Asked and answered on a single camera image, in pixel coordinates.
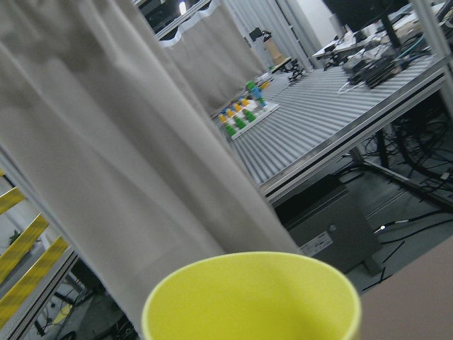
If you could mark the yellow cup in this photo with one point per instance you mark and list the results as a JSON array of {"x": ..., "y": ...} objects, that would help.
[{"x": 254, "y": 295}]

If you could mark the coloured toy peg set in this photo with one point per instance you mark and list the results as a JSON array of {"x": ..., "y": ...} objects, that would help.
[{"x": 246, "y": 112}]

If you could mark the beige curtain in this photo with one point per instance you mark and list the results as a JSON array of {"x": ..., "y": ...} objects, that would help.
[{"x": 102, "y": 133}]

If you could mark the ribbed aluminium table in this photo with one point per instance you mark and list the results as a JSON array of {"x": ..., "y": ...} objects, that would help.
[{"x": 320, "y": 118}]

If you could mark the grey control cabinet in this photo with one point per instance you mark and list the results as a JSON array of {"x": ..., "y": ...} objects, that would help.
[{"x": 326, "y": 224}]

